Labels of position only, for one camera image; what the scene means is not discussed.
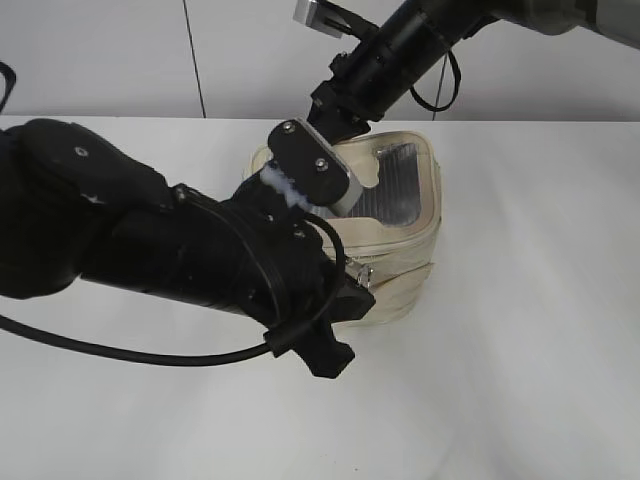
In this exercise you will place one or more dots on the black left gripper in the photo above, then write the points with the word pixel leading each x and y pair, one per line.
pixel 263 255

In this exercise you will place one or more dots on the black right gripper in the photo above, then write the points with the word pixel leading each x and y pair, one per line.
pixel 332 117

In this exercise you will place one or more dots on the cream zippered bag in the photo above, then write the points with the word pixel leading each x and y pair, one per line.
pixel 391 233

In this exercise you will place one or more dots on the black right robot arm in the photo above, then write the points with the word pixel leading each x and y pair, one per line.
pixel 389 59

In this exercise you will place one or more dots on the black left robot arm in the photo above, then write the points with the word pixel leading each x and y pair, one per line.
pixel 74 206

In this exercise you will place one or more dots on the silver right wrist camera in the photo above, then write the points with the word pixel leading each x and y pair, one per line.
pixel 321 16

